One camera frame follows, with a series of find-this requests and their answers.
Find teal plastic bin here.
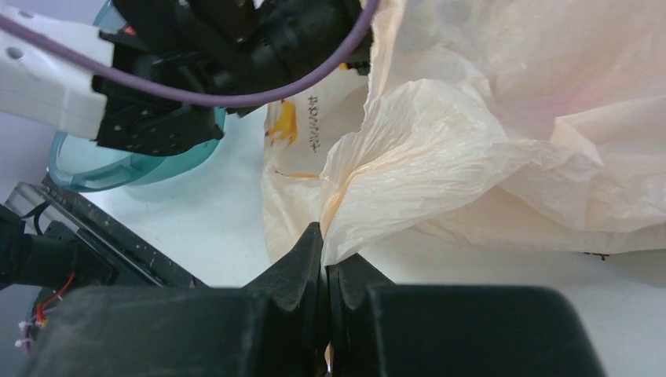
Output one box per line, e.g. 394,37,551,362
48,0,228,193

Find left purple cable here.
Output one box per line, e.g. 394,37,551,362
0,0,381,108

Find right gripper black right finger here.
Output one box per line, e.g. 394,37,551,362
327,255,604,376

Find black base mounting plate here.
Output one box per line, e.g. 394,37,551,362
0,174,209,292

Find aluminium frame rail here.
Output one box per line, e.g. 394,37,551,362
4,182,52,216

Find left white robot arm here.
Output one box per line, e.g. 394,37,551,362
1,1,379,156

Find orange plastic bag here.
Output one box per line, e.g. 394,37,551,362
262,1,665,265

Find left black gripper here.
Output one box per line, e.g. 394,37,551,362
207,0,373,110

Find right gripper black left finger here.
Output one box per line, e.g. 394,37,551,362
22,222,327,376

